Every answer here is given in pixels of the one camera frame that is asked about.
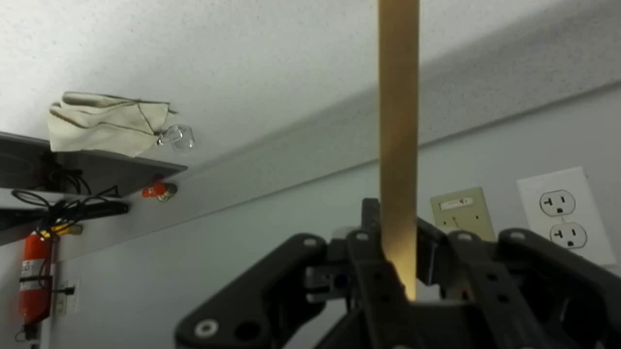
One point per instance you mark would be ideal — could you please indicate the red fire extinguisher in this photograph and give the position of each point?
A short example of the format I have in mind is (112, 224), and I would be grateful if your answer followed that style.
(36, 284)

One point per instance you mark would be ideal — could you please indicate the beige folded cloth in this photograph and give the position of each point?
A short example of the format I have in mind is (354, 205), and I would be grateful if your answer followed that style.
(98, 127)

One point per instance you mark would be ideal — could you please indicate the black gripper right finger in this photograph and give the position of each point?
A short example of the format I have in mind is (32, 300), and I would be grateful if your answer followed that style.
(531, 284)

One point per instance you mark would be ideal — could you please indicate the white wall power outlet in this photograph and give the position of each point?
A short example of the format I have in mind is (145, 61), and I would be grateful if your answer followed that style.
(566, 217)

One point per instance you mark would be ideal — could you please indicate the clear plastic bag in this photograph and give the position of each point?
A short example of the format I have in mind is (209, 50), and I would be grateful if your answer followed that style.
(176, 137)

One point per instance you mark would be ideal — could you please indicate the small white wall plate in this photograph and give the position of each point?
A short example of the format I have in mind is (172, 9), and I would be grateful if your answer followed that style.
(67, 298)

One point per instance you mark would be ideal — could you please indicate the small red object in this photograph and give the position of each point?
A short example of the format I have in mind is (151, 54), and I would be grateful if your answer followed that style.
(158, 191)

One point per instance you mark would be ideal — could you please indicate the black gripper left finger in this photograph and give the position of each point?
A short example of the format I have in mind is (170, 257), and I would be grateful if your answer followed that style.
(292, 284)

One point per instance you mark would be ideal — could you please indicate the wooden ladle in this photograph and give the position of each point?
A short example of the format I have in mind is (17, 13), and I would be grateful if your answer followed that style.
(399, 129)

